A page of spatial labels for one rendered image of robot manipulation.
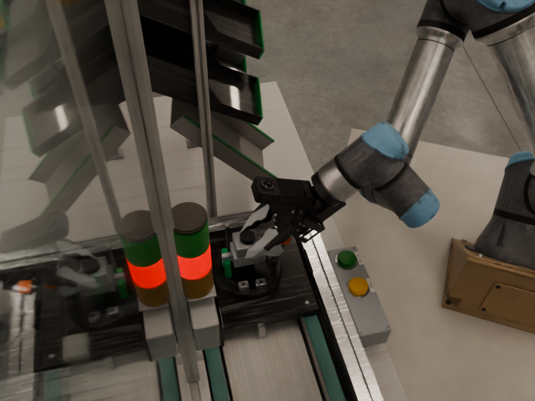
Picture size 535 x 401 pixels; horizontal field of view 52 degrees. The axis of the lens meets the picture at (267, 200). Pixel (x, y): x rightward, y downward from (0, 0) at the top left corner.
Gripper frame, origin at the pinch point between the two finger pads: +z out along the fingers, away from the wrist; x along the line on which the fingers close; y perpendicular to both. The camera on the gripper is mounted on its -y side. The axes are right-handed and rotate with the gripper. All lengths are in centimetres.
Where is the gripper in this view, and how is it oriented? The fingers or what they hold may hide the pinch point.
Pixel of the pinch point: (244, 242)
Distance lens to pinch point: 108.1
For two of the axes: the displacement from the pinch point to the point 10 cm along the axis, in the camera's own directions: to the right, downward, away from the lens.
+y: 6.5, 3.5, 6.7
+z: -7.2, 5.7, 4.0
